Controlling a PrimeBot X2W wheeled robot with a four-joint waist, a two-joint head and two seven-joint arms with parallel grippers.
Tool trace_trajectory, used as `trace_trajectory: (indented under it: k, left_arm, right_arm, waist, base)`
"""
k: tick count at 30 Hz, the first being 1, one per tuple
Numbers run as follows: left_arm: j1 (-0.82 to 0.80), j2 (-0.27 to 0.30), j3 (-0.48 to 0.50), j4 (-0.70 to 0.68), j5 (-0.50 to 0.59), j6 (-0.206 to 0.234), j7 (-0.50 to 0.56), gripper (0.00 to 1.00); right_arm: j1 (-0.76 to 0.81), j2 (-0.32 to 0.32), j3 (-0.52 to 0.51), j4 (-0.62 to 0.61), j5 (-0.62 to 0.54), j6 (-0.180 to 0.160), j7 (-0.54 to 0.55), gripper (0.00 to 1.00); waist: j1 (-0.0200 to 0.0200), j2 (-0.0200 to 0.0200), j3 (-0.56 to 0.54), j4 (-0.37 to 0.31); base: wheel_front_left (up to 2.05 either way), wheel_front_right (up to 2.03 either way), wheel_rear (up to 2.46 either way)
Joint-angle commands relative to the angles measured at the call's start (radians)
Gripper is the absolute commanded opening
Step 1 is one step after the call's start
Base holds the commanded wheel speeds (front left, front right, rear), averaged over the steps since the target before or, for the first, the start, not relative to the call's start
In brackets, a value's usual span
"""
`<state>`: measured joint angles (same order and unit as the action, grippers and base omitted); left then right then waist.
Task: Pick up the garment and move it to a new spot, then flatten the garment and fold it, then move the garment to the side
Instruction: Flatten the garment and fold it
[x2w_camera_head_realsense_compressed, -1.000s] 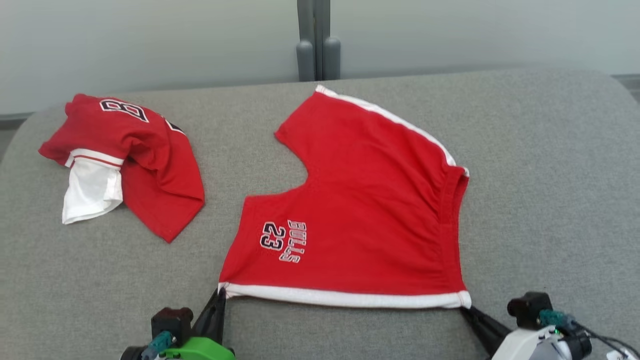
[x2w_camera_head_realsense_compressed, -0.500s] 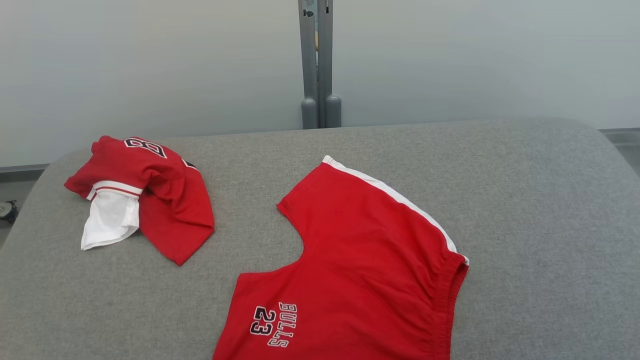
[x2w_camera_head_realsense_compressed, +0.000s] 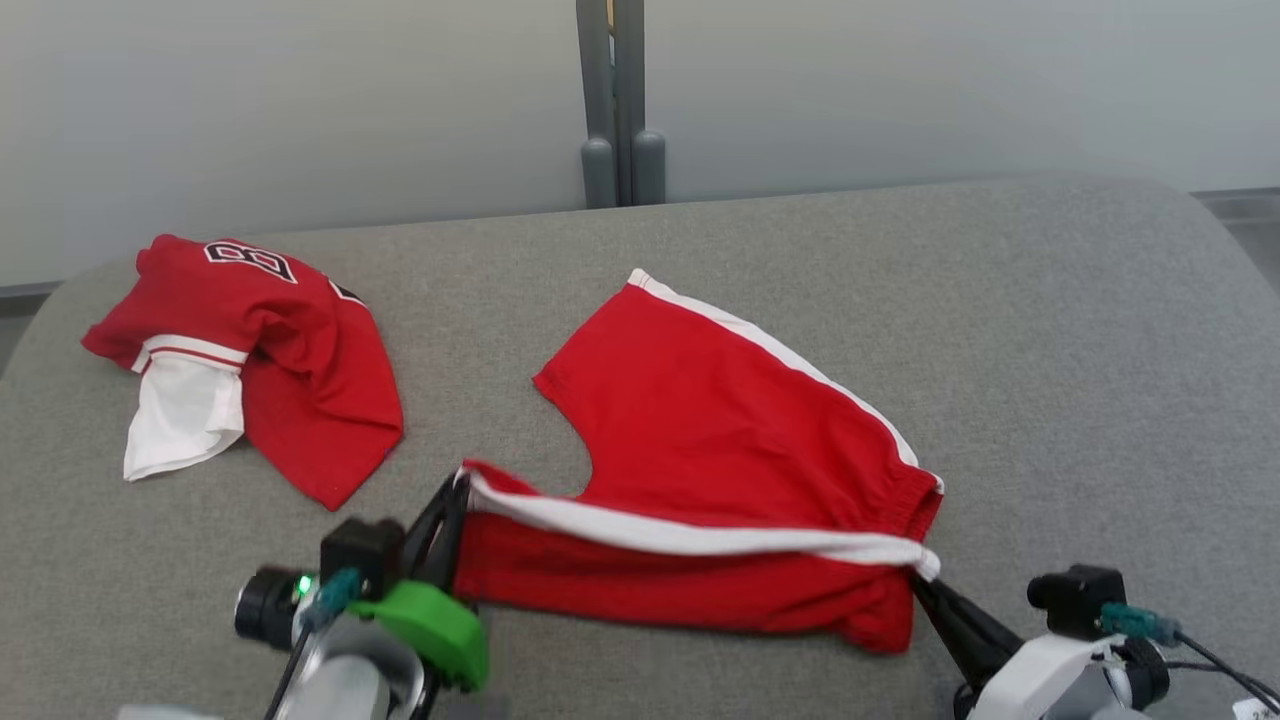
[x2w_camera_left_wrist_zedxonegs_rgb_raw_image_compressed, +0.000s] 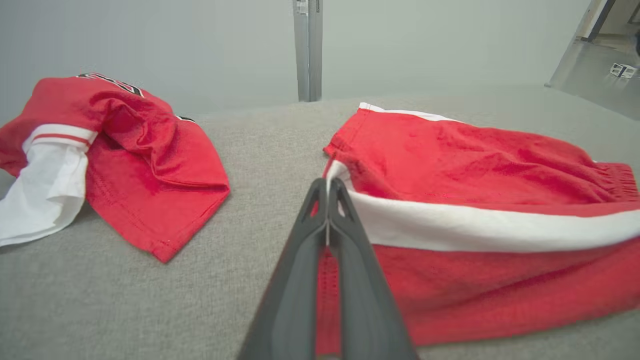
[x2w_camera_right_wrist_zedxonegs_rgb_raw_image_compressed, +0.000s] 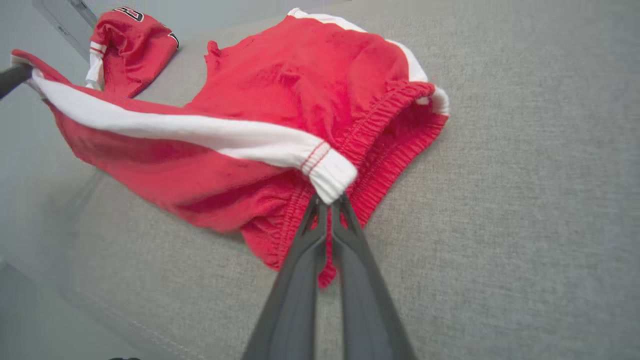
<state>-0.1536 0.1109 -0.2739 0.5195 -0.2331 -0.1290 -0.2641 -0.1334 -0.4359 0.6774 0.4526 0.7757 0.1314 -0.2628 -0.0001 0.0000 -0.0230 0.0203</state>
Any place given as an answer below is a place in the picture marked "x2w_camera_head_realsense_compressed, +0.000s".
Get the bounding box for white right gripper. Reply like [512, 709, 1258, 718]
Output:
[912, 577, 1129, 720]

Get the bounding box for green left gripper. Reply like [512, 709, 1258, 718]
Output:
[348, 472, 492, 693]

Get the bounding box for red basketball jersey white trim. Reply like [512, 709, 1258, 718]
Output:
[82, 233, 405, 512]

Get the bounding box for red shorts with white stripes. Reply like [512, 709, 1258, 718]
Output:
[452, 268, 946, 657]

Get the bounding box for grey fabric sofa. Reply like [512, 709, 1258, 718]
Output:
[0, 175, 1280, 720]

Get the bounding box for grey partition post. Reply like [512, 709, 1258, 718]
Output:
[575, 0, 667, 210]

